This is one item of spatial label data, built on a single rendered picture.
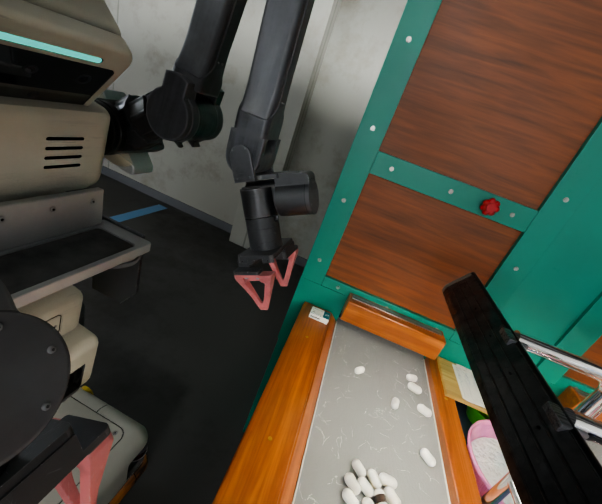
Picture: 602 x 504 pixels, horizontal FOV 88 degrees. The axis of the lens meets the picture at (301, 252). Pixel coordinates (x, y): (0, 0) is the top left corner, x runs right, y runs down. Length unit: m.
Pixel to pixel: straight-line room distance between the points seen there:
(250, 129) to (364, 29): 2.25
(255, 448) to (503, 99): 0.90
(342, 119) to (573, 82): 1.86
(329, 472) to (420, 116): 0.80
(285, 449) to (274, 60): 0.64
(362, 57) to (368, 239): 1.91
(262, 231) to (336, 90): 2.21
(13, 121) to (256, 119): 0.28
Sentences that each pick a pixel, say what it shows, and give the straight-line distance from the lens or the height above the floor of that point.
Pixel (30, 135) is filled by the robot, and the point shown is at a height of 1.18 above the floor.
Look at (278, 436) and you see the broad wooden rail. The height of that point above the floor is 0.77.
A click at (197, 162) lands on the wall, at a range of 3.17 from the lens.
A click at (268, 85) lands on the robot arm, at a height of 1.32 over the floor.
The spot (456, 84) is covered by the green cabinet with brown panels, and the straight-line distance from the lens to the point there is 0.90.
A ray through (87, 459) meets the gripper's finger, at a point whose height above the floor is 1.06.
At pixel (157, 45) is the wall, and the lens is 3.42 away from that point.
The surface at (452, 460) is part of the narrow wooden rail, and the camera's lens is 0.86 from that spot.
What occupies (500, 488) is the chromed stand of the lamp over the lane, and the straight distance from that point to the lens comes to 0.82.
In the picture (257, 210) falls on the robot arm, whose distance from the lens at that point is 0.51.
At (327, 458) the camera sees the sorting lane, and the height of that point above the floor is 0.74.
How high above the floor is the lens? 1.32
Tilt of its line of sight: 25 degrees down
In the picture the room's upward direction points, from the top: 20 degrees clockwise
